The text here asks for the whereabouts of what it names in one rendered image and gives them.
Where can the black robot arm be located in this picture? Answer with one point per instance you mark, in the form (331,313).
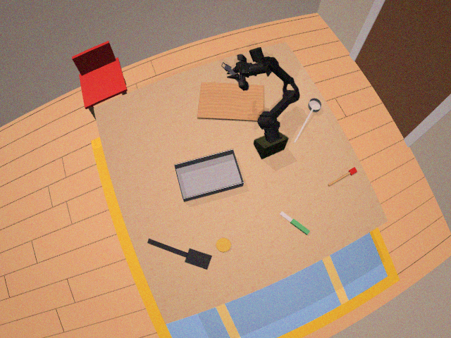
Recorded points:
(268,119)

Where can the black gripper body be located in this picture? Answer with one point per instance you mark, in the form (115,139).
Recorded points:
(242,83)

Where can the dark grey spatula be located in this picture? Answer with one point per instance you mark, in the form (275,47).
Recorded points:
(193,257)

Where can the wooden board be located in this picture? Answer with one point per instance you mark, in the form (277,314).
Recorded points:
(226,101)

